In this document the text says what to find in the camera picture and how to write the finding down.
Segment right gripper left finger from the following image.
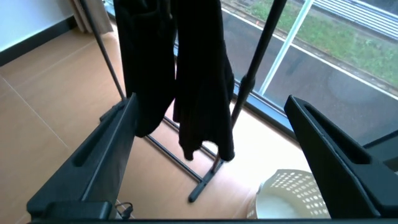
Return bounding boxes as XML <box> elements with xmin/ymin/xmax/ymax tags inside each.
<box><xmin>26</xmin><ymin>92</ymin><xmax>139</xmax><ymax>220</ymax></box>

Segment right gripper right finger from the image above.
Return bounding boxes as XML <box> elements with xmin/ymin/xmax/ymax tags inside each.
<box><xmin>284</xmin><ymin>95</ymin><xmax>398</xmax><ymax>219</ymax></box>

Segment black shorts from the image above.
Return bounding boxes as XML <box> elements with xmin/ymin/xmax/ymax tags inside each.
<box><xmin>113</xmin><ymin>0</ymin><xmax>177</xmax><ymax>138</ymax></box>

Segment black garment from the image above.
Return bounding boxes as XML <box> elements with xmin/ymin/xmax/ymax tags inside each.
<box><xmin>172</xmin><ymin>0</ymin><xmax>236</xmax><ymax>162</ymax></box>

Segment white laundry basket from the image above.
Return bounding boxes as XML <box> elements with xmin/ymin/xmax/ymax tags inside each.
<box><xmin>246</xmin><ymin>169</ymin><xmax>331</xmax><ymax>220</ymax></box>

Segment black clothes rack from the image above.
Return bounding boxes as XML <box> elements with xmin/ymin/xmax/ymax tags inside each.
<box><xmin>79</xmin><ymin>0</ymin><xmax>289</xmax><ymax>203</ymax></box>

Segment window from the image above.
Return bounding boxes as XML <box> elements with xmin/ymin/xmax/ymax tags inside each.
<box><xmin>102</xmin><ymin>0</ymin><xmax>398</xmax><ymax>172</ymax></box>

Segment beige curtain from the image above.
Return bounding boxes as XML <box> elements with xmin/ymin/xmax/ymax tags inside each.
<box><xmin>68</xmin><ymin>0</ymin><xmax>114</xmax><ymax>34</ymax></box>

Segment black cable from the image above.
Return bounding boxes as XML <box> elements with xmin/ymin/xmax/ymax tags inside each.
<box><xmin>114</xmin><ymin>201</ymin><xmax>134</xmax><ymax>220</ymax></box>

